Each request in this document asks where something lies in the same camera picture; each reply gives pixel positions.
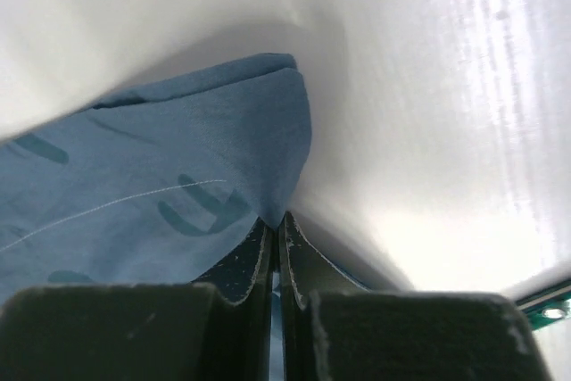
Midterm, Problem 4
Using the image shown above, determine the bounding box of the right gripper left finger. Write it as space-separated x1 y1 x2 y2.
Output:
1 221 273 380

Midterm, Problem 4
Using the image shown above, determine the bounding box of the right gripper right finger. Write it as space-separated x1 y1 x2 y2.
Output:
278 214 550 380

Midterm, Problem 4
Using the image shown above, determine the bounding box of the blue letter-print cloth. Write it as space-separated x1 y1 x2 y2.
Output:
1 54 311 309

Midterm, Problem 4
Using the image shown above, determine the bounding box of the green-handled fork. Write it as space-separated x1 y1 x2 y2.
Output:
516 283 570 330

